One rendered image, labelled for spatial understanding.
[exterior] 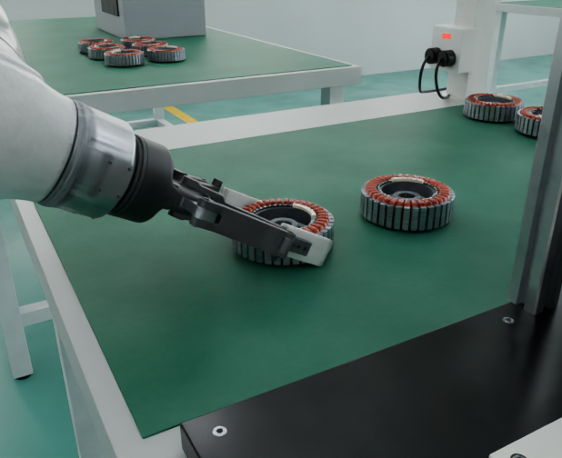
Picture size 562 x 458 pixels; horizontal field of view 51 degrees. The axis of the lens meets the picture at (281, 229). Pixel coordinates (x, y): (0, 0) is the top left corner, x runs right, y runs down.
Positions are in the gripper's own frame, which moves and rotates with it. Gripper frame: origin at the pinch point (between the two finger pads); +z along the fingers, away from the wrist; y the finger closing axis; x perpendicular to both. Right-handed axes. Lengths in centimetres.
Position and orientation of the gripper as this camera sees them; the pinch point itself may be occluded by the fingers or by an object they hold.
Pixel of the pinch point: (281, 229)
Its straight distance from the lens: 65.4
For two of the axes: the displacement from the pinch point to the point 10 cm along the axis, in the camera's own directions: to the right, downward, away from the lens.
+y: 5.6, 3.5, -7.5
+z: 7.2, 2.5, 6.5
